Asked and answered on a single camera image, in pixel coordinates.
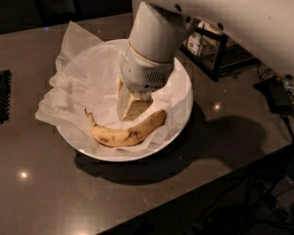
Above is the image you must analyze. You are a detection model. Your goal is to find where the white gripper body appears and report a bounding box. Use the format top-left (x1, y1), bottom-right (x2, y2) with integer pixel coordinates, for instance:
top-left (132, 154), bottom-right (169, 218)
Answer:
top-left (120, 45), bottom-right (174, 100)

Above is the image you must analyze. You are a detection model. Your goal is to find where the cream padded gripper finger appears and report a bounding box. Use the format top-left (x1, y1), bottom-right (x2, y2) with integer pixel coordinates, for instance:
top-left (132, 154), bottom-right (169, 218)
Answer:
top-left (122, 94), bottom-right (153, 121)
top-left (117, 77), bottom-right (131, 120)

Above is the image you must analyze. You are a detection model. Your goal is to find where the yellow spotted banana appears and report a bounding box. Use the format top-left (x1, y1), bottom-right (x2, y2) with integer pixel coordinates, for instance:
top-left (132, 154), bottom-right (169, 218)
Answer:
top-left (84, 110), bottom-right (167, 148)

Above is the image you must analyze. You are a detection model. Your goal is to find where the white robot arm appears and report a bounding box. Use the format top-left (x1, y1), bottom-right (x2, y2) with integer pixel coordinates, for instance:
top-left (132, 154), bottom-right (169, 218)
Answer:
top-left (117, 0), bottom-right (294, 118)

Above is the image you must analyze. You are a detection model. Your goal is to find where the white round bowl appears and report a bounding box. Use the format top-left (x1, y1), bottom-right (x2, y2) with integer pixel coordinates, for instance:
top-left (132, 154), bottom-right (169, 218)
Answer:
top-left (55, 38), bottom-right (194, 163)

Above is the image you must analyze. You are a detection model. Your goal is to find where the white crumpled paper liner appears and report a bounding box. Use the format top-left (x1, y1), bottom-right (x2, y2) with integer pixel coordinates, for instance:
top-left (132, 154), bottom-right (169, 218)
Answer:
top-left (35, 23), bottom-right (183, 162)

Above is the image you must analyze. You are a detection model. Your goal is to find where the dark appliance in background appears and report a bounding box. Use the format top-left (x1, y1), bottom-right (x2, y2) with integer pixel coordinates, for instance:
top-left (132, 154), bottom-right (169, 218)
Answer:
top-left (34, 0), bottom-right (82, 25)

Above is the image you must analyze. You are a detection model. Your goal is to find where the black wire condiment rack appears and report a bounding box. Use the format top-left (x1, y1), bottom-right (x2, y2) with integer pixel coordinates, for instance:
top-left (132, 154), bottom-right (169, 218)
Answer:
top-left (180, 22), bottom-right (261, 81)

